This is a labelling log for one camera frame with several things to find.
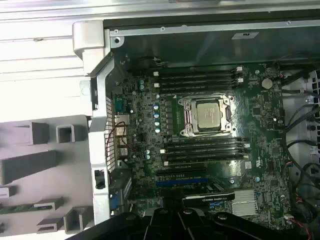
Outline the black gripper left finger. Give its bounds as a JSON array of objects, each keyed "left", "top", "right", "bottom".
[{"left": 65, "top": 208, "right": 180, "bottom": 240}]

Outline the silver CPU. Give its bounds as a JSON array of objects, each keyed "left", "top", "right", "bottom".
[{"left": 196, "top": 101, "right": 225, "bottom": 131}]

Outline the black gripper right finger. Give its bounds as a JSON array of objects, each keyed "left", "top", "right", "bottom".
[{"left": 176, "top": 209, "right": 316, "bottom": 240}]

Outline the metal CPU socket cover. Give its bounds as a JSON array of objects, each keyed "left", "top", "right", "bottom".
[{"left": 183, "top": 96, "right": 232, "bottom": 133}]

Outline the black RAM slot bank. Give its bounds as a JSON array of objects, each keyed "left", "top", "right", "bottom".
[
  {"left": 159, "top": 137, "right": 251, "bottom": 167},
  {"left": 151, "top": 66, "right": 245, "bottom": 95}
]

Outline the grey parts rack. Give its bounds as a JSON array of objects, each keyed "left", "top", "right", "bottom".
[{"left": 0, "top": 114, "right": 95, "bottom": 236}]

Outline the round coin battery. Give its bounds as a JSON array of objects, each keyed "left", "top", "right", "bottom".
[{"left": 261, "top": 77, "right": 274, "bottom": 90}]

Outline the green motherboard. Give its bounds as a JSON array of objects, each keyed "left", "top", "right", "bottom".
[{"left": 109, "top": 62, "right": 295, "bottom": 232}]

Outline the blue expansion slot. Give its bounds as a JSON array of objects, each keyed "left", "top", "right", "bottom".
[{"left": 155, "top": 177, "right": 209, "bottom": 188}]

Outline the open black PC case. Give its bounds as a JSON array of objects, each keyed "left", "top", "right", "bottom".
[{"left": 71, "top": 18, "right": 320, "bottom": 240}]

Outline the blue rear port connector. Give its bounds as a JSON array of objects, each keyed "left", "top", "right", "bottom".
[{"left": 115, "top": 98, "right": 128, "bottom": 114}]

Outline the black graphics card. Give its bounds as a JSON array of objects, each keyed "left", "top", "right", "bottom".
[{"left": 161, "top": 181, "right": 236, "bottom": 211}]

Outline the silver chipset heatsink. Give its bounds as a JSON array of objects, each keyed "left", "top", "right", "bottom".
[{"left": 231, "top": 189, "right": 259, "bottom": 217}]

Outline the green RAM stick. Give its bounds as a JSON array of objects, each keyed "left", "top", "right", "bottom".
[{"left": 0, "top": 203, "right": 57, "bottom": 215}]

